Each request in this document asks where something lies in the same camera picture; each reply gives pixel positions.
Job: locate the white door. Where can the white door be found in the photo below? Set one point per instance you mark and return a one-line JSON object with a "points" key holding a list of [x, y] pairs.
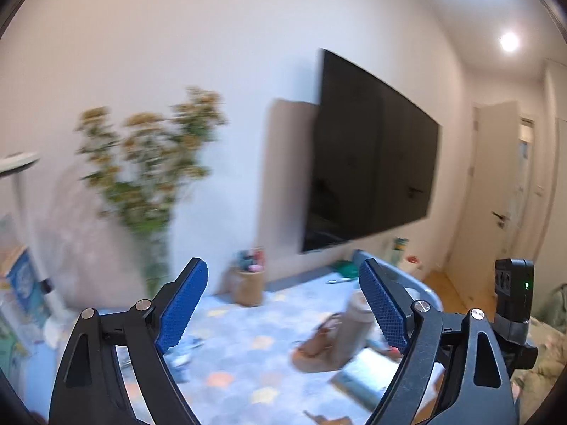
{"points": [[496, 199]]}

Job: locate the black wall television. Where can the black wall television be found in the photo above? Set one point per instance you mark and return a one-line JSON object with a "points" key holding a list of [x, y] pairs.
{"points": [[372, 159]]}

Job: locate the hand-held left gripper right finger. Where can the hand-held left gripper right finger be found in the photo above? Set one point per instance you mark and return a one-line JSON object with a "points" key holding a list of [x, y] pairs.
{"points": [[383, 305]]}

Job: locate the round ceiling light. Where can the round ceiling light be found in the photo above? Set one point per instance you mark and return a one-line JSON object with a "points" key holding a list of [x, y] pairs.
{"points": [[509, 42]]}

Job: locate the light floral bedding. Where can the light floral bedding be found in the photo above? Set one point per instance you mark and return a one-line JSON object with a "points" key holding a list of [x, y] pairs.
{"points": [[547, 345]]}

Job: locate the glass vase with flowers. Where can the glass vase with flowers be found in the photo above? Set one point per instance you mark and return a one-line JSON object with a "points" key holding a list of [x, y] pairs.
{"points": [[146, 172]]}

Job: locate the fan patterned table cloth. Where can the fan patterned table cloth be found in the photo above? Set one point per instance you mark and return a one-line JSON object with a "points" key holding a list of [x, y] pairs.
{"points": [[248, 318]]}

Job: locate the woven pen holder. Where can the woven pen holder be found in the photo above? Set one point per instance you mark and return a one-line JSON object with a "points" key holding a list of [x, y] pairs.
{"points": [[250, 283]]}

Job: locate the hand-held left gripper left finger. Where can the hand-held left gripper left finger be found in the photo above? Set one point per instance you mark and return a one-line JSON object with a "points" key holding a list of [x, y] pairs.
{"points": [[186, 305]]}

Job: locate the blue printed box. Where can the blue printed box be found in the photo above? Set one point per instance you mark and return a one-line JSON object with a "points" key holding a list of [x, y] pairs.
{"points": [[22, 281]]}

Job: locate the brown handbag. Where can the brown handbag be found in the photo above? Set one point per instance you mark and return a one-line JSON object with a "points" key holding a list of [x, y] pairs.
{"points": [[316, 345]]}

